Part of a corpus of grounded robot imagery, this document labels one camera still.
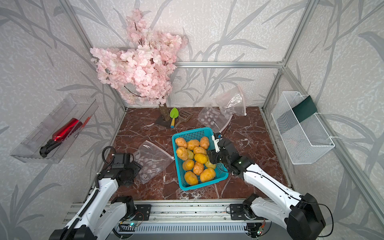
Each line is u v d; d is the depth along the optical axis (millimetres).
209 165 865
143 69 620
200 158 838
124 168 645
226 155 616
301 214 386
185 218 728
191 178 790
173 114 1170
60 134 629
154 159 932
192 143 937
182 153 826
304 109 694
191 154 894
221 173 826
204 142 940
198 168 825
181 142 902
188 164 821
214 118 1127
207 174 806
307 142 587
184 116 1136
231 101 1116
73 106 774
